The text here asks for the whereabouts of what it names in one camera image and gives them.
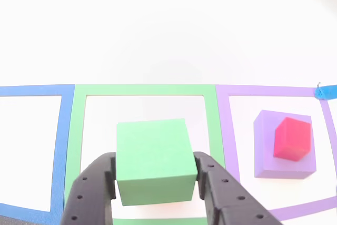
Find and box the large purple cube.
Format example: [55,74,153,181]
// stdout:
[253,109,317,180]

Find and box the green cube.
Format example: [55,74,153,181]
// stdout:
[115,119,199,207]

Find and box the small red cube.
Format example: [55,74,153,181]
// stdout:
[273,116,312,162]

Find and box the blue tape strip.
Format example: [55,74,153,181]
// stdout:
[314,82,337,101]

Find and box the blue square frame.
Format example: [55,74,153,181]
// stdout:
[0,84,76,225]

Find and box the purple square frame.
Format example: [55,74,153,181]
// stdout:
[215,84,337,222]

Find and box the green square frame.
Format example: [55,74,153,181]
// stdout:
[63,84,226,225]

